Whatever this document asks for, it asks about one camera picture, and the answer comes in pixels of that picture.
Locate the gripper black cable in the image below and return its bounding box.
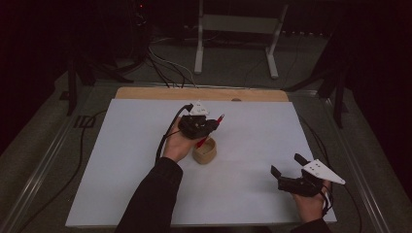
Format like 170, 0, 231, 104
297, 113, 363, 233
154, 102, 194, 164

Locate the white table sheet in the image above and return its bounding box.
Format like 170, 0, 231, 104
65, 98, 338, 227

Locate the black tripod stand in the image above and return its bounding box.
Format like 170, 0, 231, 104
283, 61, 351, 129
66, 54, 135, 117

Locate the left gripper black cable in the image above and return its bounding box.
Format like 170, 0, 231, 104
154, 102, 194, 164

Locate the wooden cup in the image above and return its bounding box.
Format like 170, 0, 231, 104
191, 137, 218, 165

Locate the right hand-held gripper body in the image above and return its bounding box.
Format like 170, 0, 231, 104
277, 158, 346, 198

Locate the wooden table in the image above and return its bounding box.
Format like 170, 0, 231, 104
115, 86, 290, 103

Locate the black floor cable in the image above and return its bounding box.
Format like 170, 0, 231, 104
146, 52, 172, 89
16, 110, 109, 233

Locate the person's left hand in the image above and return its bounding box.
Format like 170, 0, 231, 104
161, 116, 200, 163

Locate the dark equipment rack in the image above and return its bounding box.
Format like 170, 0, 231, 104
129, 0, 154, 61

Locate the red pen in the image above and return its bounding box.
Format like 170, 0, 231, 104
193, 114, 225, 150

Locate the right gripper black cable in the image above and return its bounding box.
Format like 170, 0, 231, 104
297, 113, 363, 233

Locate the person's right hand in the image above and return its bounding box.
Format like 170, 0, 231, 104
291, 180, 332, 224

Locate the white metal stand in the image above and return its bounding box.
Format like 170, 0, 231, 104
193, 0, 290, 80

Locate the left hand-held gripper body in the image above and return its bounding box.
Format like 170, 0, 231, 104
178, 100, 212, 141

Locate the white floor cable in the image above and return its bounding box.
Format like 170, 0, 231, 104
148, 48, 197, 87

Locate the aluminium frame rail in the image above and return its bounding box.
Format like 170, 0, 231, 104
0, 82, 96, 233
319, 95, 392, 233

